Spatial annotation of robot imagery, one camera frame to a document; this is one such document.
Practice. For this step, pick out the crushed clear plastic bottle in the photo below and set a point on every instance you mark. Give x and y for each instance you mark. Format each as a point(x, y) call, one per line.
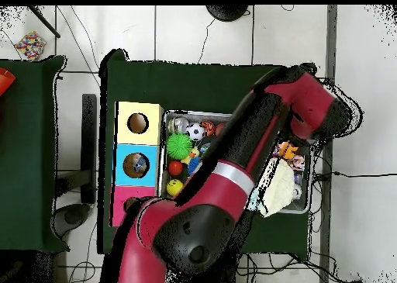
point(136, 165)

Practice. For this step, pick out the cream knitted cloth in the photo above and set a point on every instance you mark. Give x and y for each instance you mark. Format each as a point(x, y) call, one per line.
point(277, 187)

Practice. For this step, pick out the red robot arm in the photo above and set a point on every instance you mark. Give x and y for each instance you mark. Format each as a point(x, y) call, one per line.
point(248, 140)

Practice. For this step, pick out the wooden box with three holes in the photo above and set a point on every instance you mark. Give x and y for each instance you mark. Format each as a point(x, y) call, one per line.
point(124, 109)

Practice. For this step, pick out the clear mesh bin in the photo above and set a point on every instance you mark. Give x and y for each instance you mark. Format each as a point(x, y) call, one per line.
point(298, 210)

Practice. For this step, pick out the small soccer ball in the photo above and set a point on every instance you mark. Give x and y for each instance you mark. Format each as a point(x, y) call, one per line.
point(196, 131)

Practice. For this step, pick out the green spiky ball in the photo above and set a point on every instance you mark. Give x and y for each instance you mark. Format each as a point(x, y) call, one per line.
point(179, 145)

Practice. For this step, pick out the small red ball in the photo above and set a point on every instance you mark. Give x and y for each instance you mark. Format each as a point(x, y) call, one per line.
point(175, 167)

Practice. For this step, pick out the yellow smiley ball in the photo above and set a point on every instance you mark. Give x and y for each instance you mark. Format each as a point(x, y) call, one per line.
point(175, 187)

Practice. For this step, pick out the orange toy brick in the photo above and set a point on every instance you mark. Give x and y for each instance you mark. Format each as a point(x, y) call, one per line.
point(287, 149)

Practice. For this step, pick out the black round base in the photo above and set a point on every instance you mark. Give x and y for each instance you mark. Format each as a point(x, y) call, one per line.
point(226, 12)

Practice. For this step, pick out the dark green side table cloth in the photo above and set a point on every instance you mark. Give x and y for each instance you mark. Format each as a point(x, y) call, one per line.
point(31, 140)

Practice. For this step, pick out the grey metal strip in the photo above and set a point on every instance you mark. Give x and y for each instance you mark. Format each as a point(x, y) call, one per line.
point(332, 41)

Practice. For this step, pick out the colourful patterned packet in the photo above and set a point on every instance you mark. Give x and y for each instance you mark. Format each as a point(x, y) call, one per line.
point(30, 45)

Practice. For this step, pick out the black rod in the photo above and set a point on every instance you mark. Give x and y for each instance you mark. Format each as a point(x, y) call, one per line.
point(44, 22)

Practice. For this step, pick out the small red object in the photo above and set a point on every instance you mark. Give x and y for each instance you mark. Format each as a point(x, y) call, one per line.
point(5, 79)

